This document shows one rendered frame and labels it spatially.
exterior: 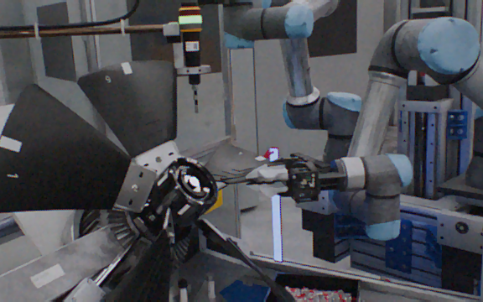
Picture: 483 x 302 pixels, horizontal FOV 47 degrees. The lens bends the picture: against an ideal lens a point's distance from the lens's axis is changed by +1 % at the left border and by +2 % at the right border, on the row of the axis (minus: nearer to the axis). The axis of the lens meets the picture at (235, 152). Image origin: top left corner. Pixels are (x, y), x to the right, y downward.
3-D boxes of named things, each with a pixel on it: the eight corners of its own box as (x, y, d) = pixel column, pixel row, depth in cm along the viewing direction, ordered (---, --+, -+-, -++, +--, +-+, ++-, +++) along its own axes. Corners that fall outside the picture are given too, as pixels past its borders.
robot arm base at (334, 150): (339, 153, 203) (339, 126, 200) (376, 158, 192) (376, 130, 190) (314, 161, 193) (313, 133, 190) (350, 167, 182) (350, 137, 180)
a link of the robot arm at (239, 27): (261, 49, 132) (259, 0, 129) (219, 49, 136) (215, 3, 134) (272, 46, 139) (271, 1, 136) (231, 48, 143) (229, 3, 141)
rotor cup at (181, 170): (116, 210, 107) (152, 173, 100) (148, 174, 120) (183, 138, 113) (170, 259, 109) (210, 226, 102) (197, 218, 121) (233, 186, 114)
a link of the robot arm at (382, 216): (376, 223, 136) (376, 180, 134) (407, 238, 126) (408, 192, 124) (350, 229, 134) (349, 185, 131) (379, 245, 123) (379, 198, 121)
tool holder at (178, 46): (166, 75, 110) (162, 24, 107) (168, 72, 116) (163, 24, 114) (211, 72, 110) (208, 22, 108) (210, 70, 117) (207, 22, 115)
